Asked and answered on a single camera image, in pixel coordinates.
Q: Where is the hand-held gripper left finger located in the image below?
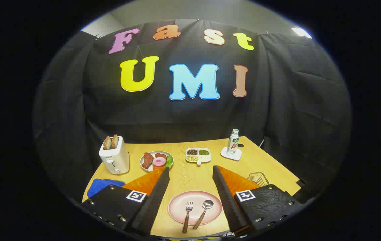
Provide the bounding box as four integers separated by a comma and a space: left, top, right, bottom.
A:
80, 166, 170, 236

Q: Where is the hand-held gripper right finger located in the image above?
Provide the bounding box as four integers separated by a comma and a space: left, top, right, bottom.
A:
212, 165, 306, 235

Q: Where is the spoon with wooden handle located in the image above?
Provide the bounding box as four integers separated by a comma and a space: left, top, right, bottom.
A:
193, 200, 214, 230

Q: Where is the fork with wooden handle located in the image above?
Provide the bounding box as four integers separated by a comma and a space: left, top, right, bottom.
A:
182, 201, 194, 234

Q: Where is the pink plate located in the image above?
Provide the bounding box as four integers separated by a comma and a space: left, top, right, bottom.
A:
168, 191, 223, 225

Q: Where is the white plate of food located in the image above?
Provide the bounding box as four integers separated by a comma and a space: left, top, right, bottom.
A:
140, 151, 174, 172

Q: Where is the large brown meat piece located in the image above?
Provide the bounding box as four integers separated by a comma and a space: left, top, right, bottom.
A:
142, 152, 154, 169

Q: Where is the white square coaster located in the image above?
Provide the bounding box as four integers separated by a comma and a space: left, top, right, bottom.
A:
220, 146, 242, 161

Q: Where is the white divided dish of beans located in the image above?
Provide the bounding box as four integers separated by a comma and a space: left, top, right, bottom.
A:
185, 148, 212, 166

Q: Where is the blue cloth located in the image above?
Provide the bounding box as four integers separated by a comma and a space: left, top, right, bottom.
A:
87, 179, 126, 198

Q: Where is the white toaster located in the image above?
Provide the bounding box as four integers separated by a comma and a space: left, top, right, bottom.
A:
99, 136, 130, 174

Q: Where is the white drink bottle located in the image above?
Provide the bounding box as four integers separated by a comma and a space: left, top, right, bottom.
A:
226, 129, 239, 156

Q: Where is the silver wire basket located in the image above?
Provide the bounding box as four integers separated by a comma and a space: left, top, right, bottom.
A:
247, 172, 269, 187

